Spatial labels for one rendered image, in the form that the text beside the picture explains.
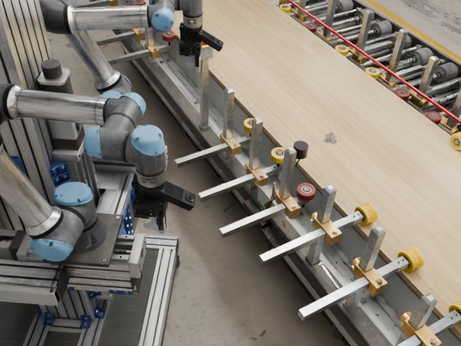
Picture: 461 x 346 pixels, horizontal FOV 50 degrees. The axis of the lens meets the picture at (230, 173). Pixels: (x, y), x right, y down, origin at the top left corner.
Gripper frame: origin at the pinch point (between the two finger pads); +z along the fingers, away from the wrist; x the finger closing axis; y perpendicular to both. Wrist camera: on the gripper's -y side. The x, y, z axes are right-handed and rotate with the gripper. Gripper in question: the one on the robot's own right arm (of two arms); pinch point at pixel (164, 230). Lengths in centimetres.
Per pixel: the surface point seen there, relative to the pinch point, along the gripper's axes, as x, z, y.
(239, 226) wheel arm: -42, 45, -21
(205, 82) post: -122, 31, 1
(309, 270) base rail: -34, 62, -52
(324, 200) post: -38, 23, -52
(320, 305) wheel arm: -2, 35, -50
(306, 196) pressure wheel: -57, 41, -48
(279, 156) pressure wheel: -81, 41, -37
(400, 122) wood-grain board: -114, 41, -98
